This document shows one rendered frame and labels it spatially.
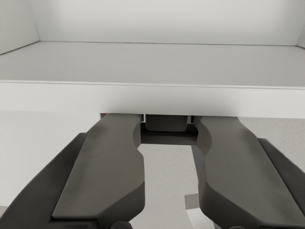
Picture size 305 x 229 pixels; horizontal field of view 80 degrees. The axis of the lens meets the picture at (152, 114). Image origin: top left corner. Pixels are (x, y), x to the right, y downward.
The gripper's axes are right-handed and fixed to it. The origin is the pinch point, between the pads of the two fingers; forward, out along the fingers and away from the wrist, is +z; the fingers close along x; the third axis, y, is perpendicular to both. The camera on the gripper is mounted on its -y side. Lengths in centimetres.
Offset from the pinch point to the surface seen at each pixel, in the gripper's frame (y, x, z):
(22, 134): 15.2, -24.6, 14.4
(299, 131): 68, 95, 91
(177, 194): 142, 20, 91
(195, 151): 39, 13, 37
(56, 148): 18.3, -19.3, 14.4
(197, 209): 36.2, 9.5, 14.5
